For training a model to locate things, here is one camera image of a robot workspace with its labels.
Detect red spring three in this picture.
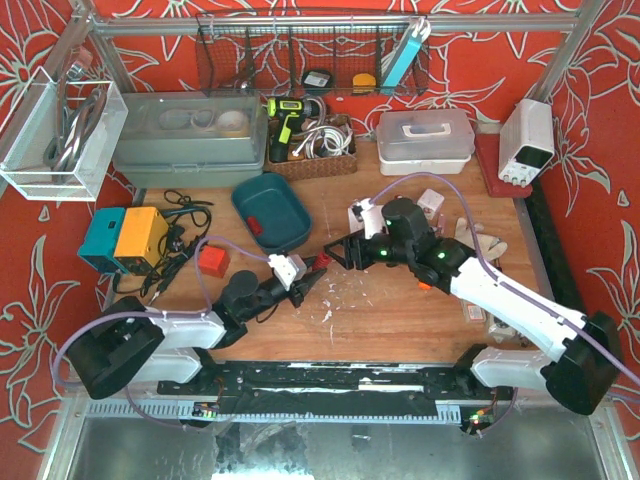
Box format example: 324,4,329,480
314,253,331,269

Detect white peg base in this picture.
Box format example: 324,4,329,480
347,198,370,233

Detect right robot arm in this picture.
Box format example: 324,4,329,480
335,197,623,415

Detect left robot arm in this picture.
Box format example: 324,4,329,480
52,255,326,400

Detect red spring four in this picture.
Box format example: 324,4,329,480
247,216,263,237

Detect teal plastic tray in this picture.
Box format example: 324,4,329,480
231,172,312,254

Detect white power adapter cube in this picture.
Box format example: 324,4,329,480
416,189,445,220

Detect red small box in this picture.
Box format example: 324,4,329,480
197,245,230,278

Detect white plastic storage box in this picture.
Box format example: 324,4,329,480
376,109,475,176

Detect white work glove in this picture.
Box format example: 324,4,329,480
454,217,508,262

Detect wicker basket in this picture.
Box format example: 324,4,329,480
264,139,358,181

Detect red mat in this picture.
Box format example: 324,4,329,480
473,132,534,199

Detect small parts packets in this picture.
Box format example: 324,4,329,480
460,300,520,345

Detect grey plastic toolbox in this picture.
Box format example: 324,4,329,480
113,92,268,189

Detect yellow teal box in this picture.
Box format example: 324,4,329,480
77,206,169,276

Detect black round tin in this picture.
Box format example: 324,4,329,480
301,69,334,96

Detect white power supply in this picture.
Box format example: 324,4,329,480
497,99,555,188

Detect blue white book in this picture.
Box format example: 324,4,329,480
380,17,432,95

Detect clear acrylic bin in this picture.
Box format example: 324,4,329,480
1,69,128,202

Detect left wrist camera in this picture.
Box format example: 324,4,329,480
268,254,308,291

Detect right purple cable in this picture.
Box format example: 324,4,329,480
369,172,640,436

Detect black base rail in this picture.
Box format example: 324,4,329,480
157,361,513,425

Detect white cables in basket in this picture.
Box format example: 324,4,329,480
294,124,354,160

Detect black cables bundle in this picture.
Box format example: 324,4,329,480
112,188,214,301

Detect green cordless drill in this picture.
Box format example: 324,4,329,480
266,97,321,163

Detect black wire basket shelf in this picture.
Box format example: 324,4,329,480
195,7,429,96

